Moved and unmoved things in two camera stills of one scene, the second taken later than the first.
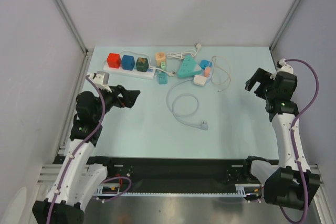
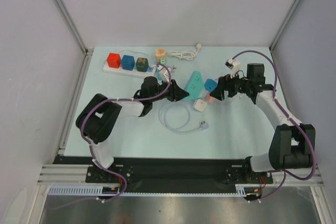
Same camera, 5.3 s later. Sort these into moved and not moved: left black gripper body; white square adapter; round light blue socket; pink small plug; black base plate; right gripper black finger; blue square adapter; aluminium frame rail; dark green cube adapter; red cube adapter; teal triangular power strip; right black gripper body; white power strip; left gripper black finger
Moved: blue square adapter; round light blue socket; white square adapter; right black gripper body; left black gripper body; pink small plug; teal triangular power strip; left gripper black finger; right gripper black finger
Not moved: black base plate; dark green cube adapter; aluminium frame rail; red cube adapter; white power strip
